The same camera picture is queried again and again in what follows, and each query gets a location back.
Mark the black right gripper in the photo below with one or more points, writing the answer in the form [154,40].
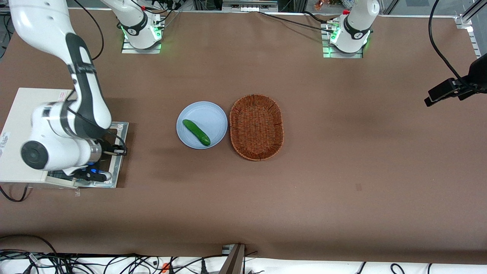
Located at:
[106,147]

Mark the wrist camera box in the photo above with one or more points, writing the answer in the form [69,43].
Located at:
[91,176]
[467,93]

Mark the brown wicker basket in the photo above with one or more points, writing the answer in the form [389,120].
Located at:
[257,127]

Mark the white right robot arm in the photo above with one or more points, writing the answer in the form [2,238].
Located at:
[49,23]

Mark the light blue plate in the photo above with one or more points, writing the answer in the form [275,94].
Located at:
[211,116]

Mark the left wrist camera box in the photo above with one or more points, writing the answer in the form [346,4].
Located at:
[467,93]

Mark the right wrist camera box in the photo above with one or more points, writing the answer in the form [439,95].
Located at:
[91,176]

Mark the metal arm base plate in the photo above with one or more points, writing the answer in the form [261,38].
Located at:
[328,55]
[129,50]

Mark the aluminium frame profile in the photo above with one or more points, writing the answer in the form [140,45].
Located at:
[470,28]

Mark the grey background device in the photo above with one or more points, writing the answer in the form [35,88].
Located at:
[249,5]

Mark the white toaster oven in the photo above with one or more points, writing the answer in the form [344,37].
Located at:
[19,114]

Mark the grey metal post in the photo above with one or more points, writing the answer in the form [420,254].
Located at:
[233,260]

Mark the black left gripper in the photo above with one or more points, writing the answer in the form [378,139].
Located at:
[480,73]

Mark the green cucumber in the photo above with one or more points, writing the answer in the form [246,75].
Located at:
[196,132]

